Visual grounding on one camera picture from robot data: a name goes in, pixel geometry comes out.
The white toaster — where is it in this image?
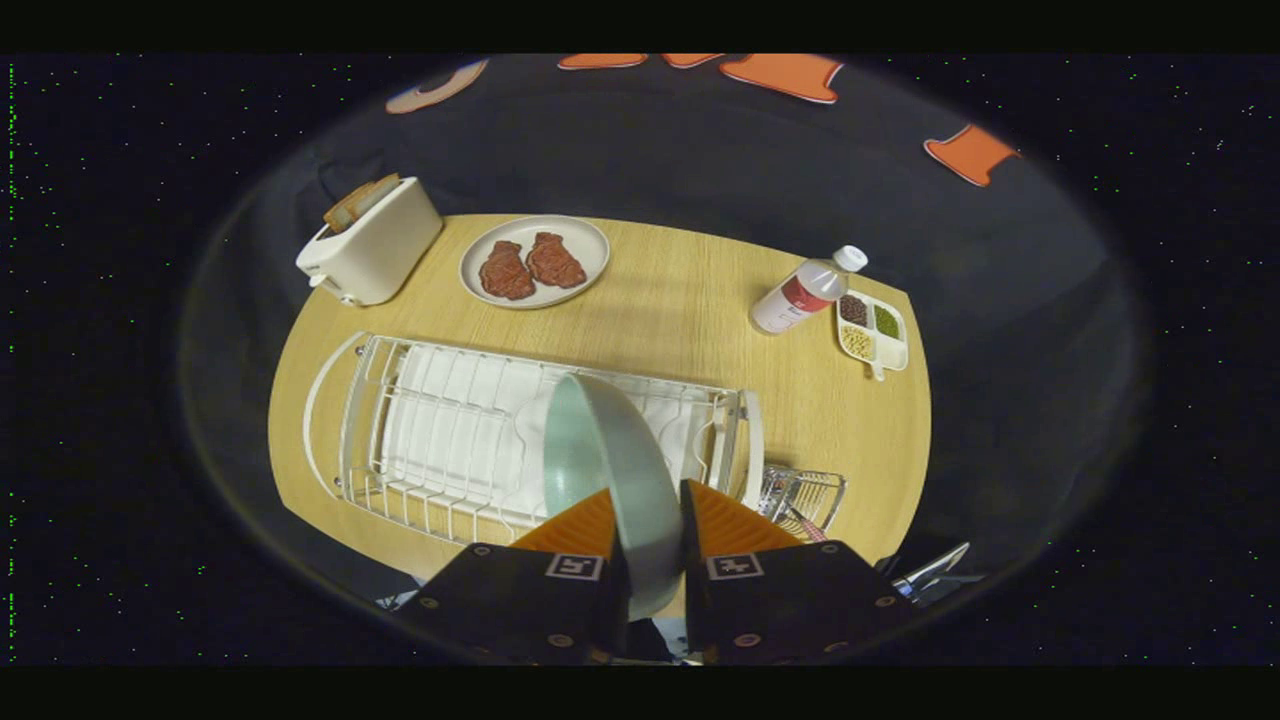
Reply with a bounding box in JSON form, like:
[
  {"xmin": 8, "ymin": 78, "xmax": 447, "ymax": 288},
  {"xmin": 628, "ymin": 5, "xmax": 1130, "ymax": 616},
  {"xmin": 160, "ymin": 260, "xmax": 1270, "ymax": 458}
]
[{"xmin": 295, "ymin": 175, "xmax": 444, "ymax": 307}]

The white divided dish with beans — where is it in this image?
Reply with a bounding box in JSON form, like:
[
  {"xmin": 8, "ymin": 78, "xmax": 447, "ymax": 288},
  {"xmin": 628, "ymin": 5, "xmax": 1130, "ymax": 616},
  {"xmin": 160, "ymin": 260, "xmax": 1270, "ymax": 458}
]
[{"xmin": 835, "ymin": 289, "xmax": 909, "ymax": 382}]

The white wire dish rack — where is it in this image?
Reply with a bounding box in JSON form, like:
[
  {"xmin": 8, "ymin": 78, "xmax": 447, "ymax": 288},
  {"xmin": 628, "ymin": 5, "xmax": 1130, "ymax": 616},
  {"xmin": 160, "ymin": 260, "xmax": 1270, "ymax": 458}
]
[{"xmin": 303, "ymin": 332, "xmax": 766, "ymax": 546}]

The clear bottle with red label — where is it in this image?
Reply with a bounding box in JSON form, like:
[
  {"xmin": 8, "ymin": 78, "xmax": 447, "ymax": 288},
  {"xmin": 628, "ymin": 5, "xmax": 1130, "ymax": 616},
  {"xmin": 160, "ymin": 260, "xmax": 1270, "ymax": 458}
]
[{"xmin": 750, "ymin": 245, "xmax": 869, "ymax": 335}]

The brown steak piece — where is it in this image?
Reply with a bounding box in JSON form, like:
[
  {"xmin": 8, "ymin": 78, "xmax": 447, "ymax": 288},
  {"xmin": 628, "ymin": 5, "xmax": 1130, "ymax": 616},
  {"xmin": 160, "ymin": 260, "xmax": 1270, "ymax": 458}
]
[
  {"xmin": 526, "ymin": 232, "xmax": 588, "ymax": 289},
  {"xmin": 479, "ymin": 240, "xmax": 536, "ymax": 301}
]

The toasted bread slice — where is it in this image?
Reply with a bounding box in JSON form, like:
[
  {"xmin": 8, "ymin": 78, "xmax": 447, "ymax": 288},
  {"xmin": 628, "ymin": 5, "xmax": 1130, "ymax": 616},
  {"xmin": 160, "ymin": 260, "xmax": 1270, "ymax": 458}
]
[{"xmin": 322, "ymin": 173, "xmax": 401, "ymax": 234}]

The pale green plate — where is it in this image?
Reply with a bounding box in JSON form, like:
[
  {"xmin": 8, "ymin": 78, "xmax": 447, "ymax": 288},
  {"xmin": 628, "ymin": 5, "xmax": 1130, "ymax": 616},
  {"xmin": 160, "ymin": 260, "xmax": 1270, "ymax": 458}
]
[{"xmin": 543, "ymin": 373, "xmax": 686, "ymax": 621}]

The metal wire basket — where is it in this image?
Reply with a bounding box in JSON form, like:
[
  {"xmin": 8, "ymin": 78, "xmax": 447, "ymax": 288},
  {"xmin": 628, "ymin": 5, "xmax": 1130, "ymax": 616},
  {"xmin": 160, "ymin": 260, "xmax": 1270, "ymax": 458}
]
[{"xmin": 757, "ymin": 465, "xmax": 849, "ymax": 544}]

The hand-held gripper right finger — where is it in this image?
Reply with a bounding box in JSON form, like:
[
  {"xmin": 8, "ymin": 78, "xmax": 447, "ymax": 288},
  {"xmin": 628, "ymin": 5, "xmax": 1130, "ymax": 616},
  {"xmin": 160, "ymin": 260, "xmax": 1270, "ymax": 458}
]
[{"xmin": 682, "ymin": 478, "xmax": 913, "ymax": 666}]

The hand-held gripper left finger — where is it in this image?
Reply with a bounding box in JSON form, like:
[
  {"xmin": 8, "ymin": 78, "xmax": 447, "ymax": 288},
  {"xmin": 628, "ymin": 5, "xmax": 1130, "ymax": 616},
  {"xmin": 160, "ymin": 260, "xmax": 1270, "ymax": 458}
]
[{"xmin": 400, "ymin": 488, "xmax": 633, "ymax": 666}]

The grey plate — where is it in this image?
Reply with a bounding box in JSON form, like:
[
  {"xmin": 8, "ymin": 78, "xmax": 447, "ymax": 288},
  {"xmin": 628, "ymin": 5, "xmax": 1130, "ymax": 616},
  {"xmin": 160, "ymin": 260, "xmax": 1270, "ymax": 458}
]
[{"xmin": 459, "ymin": 215, "xmax": 611, "ymax": 310}]

